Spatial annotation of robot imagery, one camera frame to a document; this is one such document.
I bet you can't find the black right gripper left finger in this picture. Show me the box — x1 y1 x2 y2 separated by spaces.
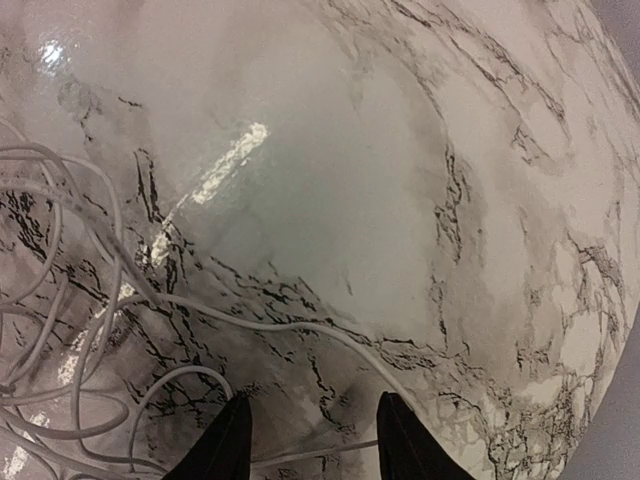
169 394 252 480

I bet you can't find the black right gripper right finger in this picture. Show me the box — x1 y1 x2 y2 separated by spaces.
376 392 463 480

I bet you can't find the cable pile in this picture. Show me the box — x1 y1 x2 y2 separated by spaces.
0 119 416 476

